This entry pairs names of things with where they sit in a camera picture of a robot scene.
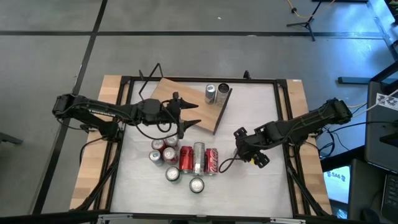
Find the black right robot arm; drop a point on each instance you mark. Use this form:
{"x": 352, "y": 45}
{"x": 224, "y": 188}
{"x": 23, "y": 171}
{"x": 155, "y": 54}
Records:
{"x": 304, "y": 123}

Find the silver can dark top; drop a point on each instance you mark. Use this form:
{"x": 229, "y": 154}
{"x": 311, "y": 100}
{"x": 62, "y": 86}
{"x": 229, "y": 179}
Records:
{"x": 222, "y": 95}

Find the black computer tower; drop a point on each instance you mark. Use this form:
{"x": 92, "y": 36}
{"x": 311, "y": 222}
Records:
{"x": 379, "y": 140}

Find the red can black lettering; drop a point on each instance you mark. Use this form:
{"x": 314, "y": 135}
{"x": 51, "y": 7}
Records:
{"x": 186, "y": 160}

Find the black table clamp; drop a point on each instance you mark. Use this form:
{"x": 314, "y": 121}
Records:
{"x": 247, "y": 75}

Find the black keyboard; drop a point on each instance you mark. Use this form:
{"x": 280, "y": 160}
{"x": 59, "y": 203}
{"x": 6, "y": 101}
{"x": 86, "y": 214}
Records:
{"x": 391, "y": 199}

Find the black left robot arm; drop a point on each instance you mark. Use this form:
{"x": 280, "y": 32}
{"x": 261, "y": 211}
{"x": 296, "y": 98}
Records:
{"x": 99, "y": 109}

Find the black desk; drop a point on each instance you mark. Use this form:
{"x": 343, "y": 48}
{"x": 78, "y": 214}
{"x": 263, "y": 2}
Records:
{"x": 363, "y": 186}

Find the wooden shelf black metal legs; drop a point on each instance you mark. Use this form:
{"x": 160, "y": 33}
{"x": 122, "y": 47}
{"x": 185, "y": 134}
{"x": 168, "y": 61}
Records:
{"x": 199, "y": 112}

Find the black tripod stand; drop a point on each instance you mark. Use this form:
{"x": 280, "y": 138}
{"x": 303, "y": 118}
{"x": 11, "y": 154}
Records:
{"x": 308, "y": 22}

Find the black chair foot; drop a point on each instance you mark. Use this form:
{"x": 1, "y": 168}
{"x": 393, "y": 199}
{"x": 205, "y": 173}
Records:
{"x": 9, "y": 138}

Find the black floor stand bar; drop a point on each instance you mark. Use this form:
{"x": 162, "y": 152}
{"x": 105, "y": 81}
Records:
{"x": 354, "y": 80}

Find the blue and silver can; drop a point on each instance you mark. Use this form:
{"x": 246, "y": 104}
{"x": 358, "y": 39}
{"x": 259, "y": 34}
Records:
{"x": 210, "y": 93}
{"x": 155, "y": 156}

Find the red cola can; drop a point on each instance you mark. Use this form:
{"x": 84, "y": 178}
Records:
{"x": 169, "y": 154}
{"x": 158, "y": 144}
{"x": 171, "y": 141}

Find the green soda can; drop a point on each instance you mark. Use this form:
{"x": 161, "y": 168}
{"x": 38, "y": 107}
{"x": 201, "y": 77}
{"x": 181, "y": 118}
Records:
{"x": 173, "y": 173}
{"x": 196, "y": 185}

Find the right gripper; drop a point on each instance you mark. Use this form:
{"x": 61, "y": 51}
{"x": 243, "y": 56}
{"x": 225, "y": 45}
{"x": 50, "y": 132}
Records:
{"x": 252, "y": 147}

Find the silver metal bracket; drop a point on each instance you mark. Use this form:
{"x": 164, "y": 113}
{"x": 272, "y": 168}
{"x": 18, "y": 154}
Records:
{"x": 289, "y": 221}
{"x": 115, "y": 216}

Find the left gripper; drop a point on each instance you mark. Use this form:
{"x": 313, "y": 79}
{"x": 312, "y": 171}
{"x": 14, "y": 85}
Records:
{"x": 152, "y": 112}

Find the printed marker paper sheet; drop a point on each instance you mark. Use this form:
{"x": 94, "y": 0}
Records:
{"x": 387, "y": 101}

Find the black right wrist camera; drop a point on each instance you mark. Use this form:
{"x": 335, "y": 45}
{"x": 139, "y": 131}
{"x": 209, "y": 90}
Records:
{"x": 241, "y": 133}

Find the grey metal beam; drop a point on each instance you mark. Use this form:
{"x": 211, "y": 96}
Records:
{"x": 384, "y": 28}

